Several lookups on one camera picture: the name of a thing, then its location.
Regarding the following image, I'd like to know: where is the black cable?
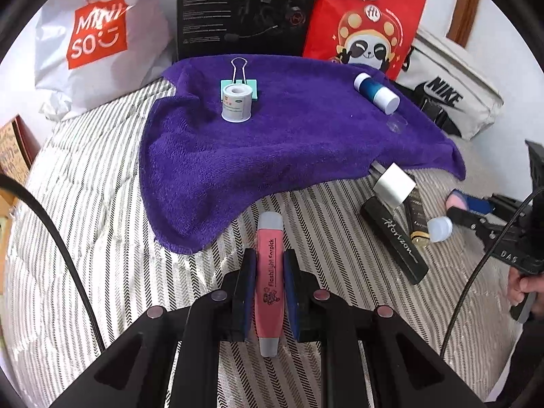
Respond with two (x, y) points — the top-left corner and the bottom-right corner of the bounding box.
(438, 187), (544, 360)
(0, 175), (105, 343)

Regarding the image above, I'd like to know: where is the red panda paper bag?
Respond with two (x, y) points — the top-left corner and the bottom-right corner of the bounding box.
(302, 0), (429, 81)

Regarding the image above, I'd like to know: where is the black gold small bottle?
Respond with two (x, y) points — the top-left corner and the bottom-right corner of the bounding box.
(403, 189), (432, 247)

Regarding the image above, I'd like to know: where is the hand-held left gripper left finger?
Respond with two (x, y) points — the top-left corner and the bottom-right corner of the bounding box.
(55, 249), (259, 408)

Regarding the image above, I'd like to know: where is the white tape roll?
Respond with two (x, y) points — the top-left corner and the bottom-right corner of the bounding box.
(221, 84), (252, 122)

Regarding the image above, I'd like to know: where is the white plastic shopping bag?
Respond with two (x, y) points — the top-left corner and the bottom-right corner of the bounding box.
(32, 0), (179, 115)

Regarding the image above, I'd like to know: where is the white waist bag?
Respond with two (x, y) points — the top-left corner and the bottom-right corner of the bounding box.
(397, 30), (504, 141)

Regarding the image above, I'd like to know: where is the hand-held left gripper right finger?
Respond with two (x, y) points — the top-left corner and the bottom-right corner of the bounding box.
(283, 249), (485, 408)

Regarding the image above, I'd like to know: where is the blue white bottle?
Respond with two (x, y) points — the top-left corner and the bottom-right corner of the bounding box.
(354, 72), (401, 115)

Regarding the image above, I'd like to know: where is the patterned gift box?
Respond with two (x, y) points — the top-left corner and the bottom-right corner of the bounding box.
(0, 114), (41, 179)

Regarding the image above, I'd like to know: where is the purple towel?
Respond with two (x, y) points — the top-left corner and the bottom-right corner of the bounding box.
(139, 54), (467, 256)

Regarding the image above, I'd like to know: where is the pink earpick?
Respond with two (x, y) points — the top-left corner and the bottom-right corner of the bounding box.
(255, 211), (285, 358)

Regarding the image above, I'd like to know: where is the black headset box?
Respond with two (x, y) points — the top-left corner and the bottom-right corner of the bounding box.
(175, 0), (324, 62)

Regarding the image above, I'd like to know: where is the black Horizon tube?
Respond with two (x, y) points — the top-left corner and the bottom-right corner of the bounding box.
(360, 198), (429, 285)

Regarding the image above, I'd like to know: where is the brown wooden door frame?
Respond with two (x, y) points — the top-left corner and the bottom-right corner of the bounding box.
(446, 0), (483, 47)

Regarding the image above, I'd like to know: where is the person's right hand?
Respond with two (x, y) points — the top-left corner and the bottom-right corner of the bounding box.
(508, 271), (544, 307)

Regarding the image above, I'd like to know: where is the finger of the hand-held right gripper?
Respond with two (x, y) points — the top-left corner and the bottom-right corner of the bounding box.
(449, 208), (506, 243)
(465, 193), (528, 217)

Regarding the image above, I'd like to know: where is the white charger plug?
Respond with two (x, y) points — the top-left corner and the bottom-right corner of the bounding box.
(370, 161), (416, 205)

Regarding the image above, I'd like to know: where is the mint binder clip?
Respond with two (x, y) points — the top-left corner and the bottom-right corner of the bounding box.
(220, 56), (259, 100)

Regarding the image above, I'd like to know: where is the wooden nightstand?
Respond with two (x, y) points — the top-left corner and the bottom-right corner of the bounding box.
(0, 174), (20, 222)

